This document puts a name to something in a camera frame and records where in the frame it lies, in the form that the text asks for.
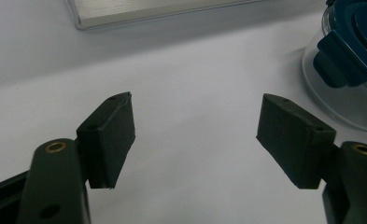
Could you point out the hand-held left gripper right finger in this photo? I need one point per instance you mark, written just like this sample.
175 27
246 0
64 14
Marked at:
296 140

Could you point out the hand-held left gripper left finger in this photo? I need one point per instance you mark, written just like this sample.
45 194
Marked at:
105 140

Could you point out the clear glass container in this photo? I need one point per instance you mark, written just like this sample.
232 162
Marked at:
340 102

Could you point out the dark blue container lid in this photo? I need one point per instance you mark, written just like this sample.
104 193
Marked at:
352 46

